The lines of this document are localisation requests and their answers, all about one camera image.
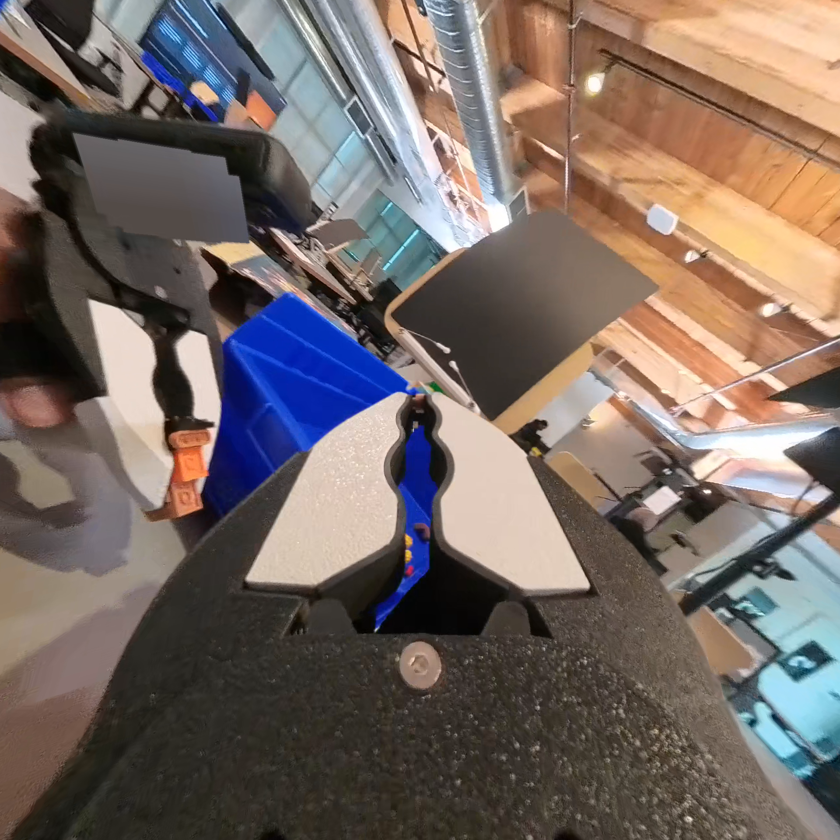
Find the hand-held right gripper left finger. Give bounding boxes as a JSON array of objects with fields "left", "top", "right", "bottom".
[{"left": 244, "top": 392, "right": 412, "bottom": 589}]

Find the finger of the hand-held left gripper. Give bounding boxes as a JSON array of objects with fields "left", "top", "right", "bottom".
[{"left": 150, "top": 323, "right": 215, "bottom": 439}]

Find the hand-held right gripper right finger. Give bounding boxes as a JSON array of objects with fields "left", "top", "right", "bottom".
[{"left": 428, "top": 392, "right": 591, "bottom": 598}]

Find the orange and brown brick assembly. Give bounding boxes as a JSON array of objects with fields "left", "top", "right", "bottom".
[{"left": 146, "top": 416, "right": 215, "bottom": 524}]

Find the pile of toy bricks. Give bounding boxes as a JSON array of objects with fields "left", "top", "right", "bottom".
[{"left": 402, "top": 521, "right": 432, "bottom": 580}]

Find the blue plastic bin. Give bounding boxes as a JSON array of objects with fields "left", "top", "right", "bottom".
[{"left": 200, "top": 292, "right": 442, "bottom": 632}]

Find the black wood-edged divider panel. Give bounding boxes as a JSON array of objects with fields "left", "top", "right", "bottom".
[{"left": 384, "top": 210, "right": 660, "bottom": 427}]

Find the black tripod stand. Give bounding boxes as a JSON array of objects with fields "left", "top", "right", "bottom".
[{"left": 679, "top": 489, "right": 840, "bottom": 614}]

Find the silver ventilation duct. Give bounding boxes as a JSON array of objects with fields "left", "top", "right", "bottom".
[{"left": 423, "top": 0, "right": 527, "bottom": 219}]

